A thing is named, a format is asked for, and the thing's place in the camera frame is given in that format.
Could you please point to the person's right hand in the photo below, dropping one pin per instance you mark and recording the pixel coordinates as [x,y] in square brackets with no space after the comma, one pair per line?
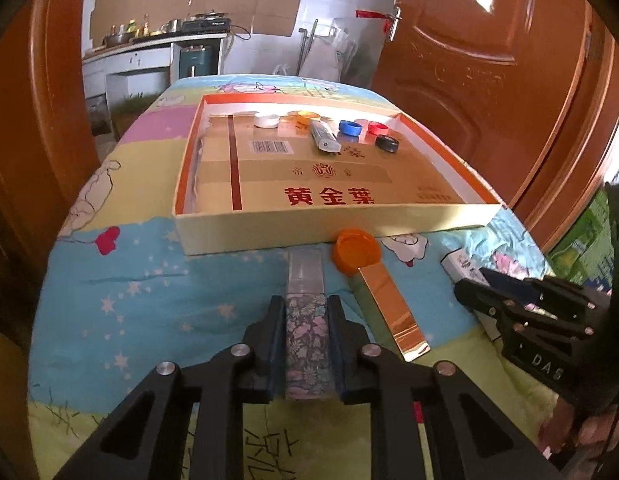
[597,430]

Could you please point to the white kitchen counter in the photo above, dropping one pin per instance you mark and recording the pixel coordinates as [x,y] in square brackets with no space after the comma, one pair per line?
[134,62]

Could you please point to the metal pot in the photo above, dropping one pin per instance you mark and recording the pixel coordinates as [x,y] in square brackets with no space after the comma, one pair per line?
[172,26]

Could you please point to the black bottle cap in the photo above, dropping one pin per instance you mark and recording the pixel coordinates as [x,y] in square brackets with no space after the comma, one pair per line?
[388,143]

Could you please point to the red ribbon on door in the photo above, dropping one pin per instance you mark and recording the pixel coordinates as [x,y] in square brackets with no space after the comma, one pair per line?
[372,13]

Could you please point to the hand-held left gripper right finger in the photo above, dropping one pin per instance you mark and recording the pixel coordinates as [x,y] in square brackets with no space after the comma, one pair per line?
[340,347]

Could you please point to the orange-rimmed cardboard box tray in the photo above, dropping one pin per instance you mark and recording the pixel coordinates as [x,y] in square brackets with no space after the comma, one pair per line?
[289,230]

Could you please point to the blue bottle cap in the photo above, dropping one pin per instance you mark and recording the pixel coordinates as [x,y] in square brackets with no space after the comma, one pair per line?
[349,128]

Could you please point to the large white plastic bag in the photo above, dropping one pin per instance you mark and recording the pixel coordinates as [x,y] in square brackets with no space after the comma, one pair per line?
[334,50]

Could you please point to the orange door with latch plate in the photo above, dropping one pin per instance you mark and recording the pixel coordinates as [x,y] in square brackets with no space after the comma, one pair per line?
[39,110]

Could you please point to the metal basin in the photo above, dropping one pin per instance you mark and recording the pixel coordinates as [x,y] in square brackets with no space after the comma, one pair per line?
[118,39]

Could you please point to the floral patterned rectangular box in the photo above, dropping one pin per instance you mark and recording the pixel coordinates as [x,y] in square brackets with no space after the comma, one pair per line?
[309,340]

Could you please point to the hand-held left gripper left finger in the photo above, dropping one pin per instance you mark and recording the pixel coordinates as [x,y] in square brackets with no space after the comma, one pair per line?
[277,347]

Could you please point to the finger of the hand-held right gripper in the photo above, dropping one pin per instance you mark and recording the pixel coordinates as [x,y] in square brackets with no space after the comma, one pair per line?
[489,305]
[519,287]

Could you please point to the teal air fryer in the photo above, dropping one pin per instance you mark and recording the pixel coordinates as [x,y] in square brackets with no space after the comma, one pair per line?
[195,62]

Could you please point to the grey upright pipe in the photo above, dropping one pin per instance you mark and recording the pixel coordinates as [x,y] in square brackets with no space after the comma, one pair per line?
[305,47]

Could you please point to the white bottle cap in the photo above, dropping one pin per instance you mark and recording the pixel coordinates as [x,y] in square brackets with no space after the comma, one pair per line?
[266,120]

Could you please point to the shiny gold rectangular box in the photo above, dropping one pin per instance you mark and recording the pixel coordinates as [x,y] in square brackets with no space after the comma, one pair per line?
[389,305]

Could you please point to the pink bottle cap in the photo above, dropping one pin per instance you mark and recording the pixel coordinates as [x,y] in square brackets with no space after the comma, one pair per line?
[362,121]

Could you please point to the small white plastic bag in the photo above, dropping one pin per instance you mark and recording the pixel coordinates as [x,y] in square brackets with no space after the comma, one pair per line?
[284,70]

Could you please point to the large orange jar lid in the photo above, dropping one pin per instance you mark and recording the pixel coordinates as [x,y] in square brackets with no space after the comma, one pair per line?
[354,251]

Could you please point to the black gas stove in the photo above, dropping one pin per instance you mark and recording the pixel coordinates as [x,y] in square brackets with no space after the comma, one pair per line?
[207,25]

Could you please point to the red bottle cap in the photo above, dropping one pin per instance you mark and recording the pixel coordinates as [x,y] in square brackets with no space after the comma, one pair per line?
[377,127]

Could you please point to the small orange bottle cap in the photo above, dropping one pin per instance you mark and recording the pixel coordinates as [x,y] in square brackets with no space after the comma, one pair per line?
[305,114]

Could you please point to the colourful cartoon printed blanket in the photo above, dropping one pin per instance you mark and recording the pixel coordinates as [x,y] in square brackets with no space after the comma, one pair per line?
[139,285]

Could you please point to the small white carton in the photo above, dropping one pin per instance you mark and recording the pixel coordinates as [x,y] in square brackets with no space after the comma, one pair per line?
[459,265]

